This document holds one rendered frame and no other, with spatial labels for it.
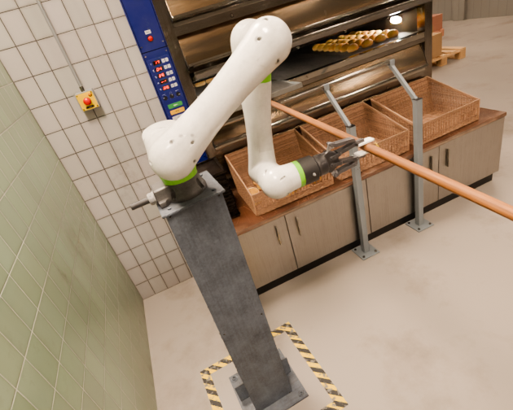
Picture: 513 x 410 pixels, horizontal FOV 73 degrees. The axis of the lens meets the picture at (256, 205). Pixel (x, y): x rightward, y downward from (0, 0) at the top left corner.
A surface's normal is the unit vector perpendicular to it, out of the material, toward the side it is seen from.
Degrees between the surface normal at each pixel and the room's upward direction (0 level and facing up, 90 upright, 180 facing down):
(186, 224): 90
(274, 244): 90
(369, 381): 0
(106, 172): 90
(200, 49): 70
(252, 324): 90
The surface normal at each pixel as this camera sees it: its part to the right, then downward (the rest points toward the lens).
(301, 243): 0.36, 0.40
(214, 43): 0.26, 0.09
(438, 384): -0.25, -0.83
